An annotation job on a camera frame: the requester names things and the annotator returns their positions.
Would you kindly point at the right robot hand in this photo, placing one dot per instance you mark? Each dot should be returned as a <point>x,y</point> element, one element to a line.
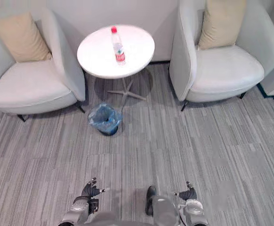
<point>189,191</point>

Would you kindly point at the blue plastic bin bag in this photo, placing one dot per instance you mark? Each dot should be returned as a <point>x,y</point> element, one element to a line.
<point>104,117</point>

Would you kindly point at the beige cushion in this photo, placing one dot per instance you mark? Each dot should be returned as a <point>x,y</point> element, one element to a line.
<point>21,38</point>
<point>222,23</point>

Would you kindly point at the white armchair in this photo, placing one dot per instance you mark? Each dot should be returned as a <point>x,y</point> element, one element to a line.
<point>31,89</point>
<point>226,73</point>

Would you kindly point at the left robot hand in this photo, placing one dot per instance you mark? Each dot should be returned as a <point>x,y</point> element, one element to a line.
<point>91,189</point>

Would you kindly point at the silver robot leg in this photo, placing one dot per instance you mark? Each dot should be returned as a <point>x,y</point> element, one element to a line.
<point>162,209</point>

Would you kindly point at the dark robot foot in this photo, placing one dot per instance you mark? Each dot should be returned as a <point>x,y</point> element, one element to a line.
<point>150,200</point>

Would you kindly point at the clear plastic water bottle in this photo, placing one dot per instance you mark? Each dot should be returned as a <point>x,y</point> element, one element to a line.
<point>119,50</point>

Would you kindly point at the round white tea table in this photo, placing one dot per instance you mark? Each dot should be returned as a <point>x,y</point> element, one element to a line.
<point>99,56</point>

